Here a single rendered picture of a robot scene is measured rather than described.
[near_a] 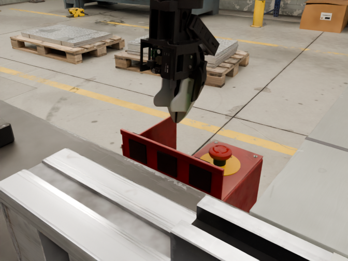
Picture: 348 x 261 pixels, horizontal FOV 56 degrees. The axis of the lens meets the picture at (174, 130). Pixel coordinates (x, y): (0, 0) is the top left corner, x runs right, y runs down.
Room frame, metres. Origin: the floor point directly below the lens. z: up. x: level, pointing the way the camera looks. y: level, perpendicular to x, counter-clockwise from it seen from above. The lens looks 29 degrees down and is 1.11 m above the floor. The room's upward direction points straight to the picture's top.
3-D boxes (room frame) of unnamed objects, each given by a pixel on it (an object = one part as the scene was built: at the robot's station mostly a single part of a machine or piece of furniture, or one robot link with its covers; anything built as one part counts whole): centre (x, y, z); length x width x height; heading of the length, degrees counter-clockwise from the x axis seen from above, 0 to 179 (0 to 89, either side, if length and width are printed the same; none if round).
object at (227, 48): (3.45, -0.09, 0.20); 1.01 x 0.63 x 0.12; 61
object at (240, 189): (0.50, -0.04, 0.75); 0.20 x 0.16 x 0.18; 53
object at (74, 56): (4.18, 1.34, 0.07); 1.20 x 0.80 x 0.14; 55
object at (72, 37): (4.18, 1.34, 0.17); 0.99 x 0.63 x 0.05; 55
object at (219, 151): (0.48, -0.08, 0.79); 0.04 x 0.04 x 0.04
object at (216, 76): (3.45, -0.09, 0.07); 1.20 x 0.81 x 0.14; 61
